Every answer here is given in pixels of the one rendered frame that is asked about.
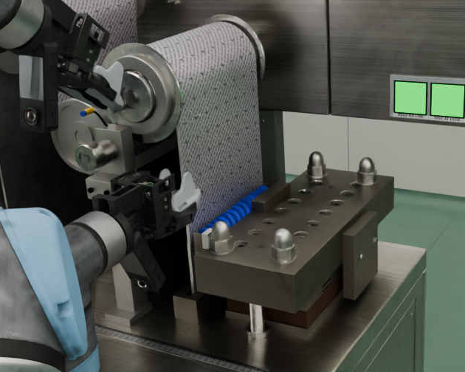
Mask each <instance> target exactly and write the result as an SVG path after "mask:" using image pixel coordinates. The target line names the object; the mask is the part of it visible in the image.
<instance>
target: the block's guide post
mask: <svg viewBox="0 0 465 372"><path fill-rule="evenodd" d="M246 331H247V336H249V337H251V338H254V339H260V338H263V337H265V336H267V335H268V334H269V326H268V325H266V324H265V323H264V307H263V306H258V305H255V304H251V303H249V325H248V326H247V328H246Z"/></svg>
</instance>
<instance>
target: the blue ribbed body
mask: <svg viewBox="0 0 465 372"><path fill-rule="evenodd" d="M267 189H268V187H267V186H266V185H261V186H260V187H258V189H255V190H254V191H253V192H251V193H250V194H249V195H248V196H245V197H244V199H242V200H240V201H239V202H237V203H236V204H235V205H233V206H232V207H231V208H230V209H228V210H226V211H225V212H224V213H222V214H221V215H220V216H218V217H216V218H215V219H214V220H212V221H211V222H210V223H209V224H206V225H205V226H204V227H203V228H201V229H200V230H199V231H198V233H203V232H204V231H206V230H207V229H209V228H212V227H213V225H214V224H215V223H216V222H217V221H224V222H225V223H227V225H228V226H229V228H231V226H233V225H234V224H236V223H237V222H238V221H240V220H241V219H242V218H243V217H245V216H246V215H247V214H249V213H250V212H252V204H251V201H252V200H253V199H254V198H256V197H257V196H259V195H260V194H261V193H262V192H264V191H265V190H267Z"/></svg>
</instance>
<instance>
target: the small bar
mask: <svg viewBox="0 0 465 372"><path fill-rule="evenodd" d="M290 193H291V188H290V183H288V182H276V183H275V184H273V185H272V186H271V187H269V188H268V189H267V190H265V191H264V192H262V193H261V194H260V195H259V196H257V197H256V198H254V199H253V200H252V201H251V204H252V211H255V212H260V213H265V212H266V211H267V210H269V209H270V208H271V207H273V206H274V205H275V204H277V203H278V202H279V201H280V200H281V199H283V198H284V197H286V196H287V195H288V194H290Z"/></svg>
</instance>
